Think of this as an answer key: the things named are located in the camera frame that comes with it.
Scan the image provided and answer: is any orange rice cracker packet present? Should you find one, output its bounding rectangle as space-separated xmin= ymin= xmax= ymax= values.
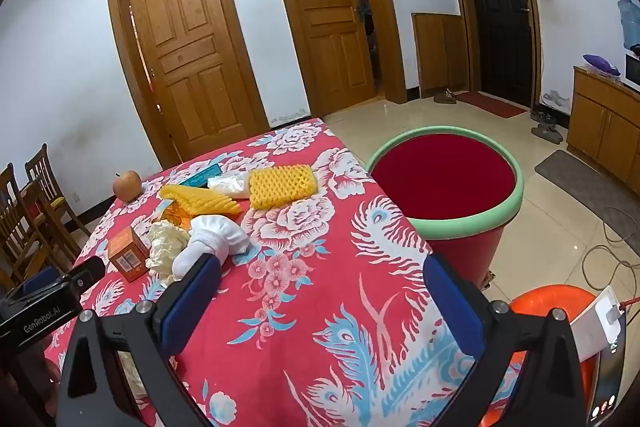
xmin=161 ymin=202 xmax=193 ymax=228

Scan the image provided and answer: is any black smartphone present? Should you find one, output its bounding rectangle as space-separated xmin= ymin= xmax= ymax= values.
xmin=585 ymin=322 xmax=629 ymax=427

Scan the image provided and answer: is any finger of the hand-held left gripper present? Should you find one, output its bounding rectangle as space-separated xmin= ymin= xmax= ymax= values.
xmin=10 ymin=266 xmax=63 ymax=295
xmin=62 ymin=256 xmax=107 ymax=295

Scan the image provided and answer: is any purple bag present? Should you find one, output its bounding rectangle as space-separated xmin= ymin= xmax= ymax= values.
xmin=582 ymin=54 xmax=622 ymax=80

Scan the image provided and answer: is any red floral tablecloth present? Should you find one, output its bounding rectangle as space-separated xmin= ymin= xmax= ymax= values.
xmin=42 ymin=117 xmax=521 ymax=427

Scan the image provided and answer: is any white microwave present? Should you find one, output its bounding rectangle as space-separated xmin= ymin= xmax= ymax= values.
xmin=622 ymin=53 xmax=640 ymax=90

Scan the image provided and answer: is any orange plastic stool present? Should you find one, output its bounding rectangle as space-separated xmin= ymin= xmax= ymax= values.
xmin=480 ymin=284 xmax=601 ymax=427

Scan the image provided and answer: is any grey floor cable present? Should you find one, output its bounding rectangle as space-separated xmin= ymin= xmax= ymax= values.
xmin=581 ymin=207 xmax=640 ymax=303

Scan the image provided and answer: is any red doormat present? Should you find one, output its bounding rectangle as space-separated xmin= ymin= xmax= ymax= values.
xmin=456 ymin=91 xmax=528 ymax=118

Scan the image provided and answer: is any wooden shoe cabinet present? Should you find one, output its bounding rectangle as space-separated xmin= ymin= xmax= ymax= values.
xmin=411 ymin=12 xmax=470 ymax=98

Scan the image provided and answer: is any blue water bottle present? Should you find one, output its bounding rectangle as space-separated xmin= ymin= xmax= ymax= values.
xmin=616 ymin=0 xmax=640 ymax=50

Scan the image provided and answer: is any crumpled cream paper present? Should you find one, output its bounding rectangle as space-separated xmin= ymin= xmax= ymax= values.
xmin=145 ymin=219 xmax=193 ymax=282

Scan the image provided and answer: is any wooden sideboard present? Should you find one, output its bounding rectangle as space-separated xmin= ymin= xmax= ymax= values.
xmin=567 ymin=64 xmax=640 ymax=196

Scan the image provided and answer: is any wooden chair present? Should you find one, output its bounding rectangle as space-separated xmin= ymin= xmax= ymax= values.
xmin=0 ymin=163 xmax=77 ymax=289
xmin=25 ymin=143 xmax=93 ymax=239

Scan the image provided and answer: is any black metal entry door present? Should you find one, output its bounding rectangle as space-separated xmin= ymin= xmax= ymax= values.
xmin=440 ymin=0 xmax=543 ymax=110

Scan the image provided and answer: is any white power adapter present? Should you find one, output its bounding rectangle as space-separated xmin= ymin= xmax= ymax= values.
xmin=570 ymin=285 xmax=627 ymax=363

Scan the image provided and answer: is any wooden panel door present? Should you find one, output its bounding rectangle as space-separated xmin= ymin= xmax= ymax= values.
xmin=262 ymin=0 xmax=408 ymax=118
xmin=105 ymin=0 xmax=271 ymax=168

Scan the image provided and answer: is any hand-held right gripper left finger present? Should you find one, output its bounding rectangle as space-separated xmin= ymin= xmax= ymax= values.
xmin=55 ymin=252 xmax=223 ymax=427

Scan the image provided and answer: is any red apple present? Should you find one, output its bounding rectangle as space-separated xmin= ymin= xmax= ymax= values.
xmin=113 ymin=170 xmax=143 ymax=200

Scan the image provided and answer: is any grey floor mat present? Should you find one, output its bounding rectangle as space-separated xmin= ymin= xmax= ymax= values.
xmin=534 ymin=149 xmax=640 ymax=244

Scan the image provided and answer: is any white sock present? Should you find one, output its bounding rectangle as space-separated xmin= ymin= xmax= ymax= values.
xmin=172 ymin=214 xmax=249 ymax=284

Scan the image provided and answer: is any small orange cardboard box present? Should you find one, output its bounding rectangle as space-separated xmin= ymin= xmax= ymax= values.
xmin=107 ymin=226 xmax=151 ymax=283

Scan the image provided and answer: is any red bucket with green rim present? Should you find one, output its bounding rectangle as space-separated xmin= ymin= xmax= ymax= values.
xmin=365 ymin=126 xmax=525 ymax=289

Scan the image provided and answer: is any yellow foam fruit net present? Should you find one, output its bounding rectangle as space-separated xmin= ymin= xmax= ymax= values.
xmin=248 ymin=164 xmax=317 ymax=210
xmin=159 ymin=183 xmax=243 ymax=217

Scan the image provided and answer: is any teal cardboard box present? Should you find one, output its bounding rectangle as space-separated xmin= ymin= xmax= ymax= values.
xmin=180 ymin=163 xmax=222 ymax=188

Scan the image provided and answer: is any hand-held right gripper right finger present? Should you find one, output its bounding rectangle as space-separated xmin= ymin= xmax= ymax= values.
xmin=422 ymin=252 xmax=588 ymax=427

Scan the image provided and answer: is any crumpled clear plastic wrapper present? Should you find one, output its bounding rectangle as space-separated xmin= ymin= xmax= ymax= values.
xmin=207 ymin=171 xmax=253 ymax=200

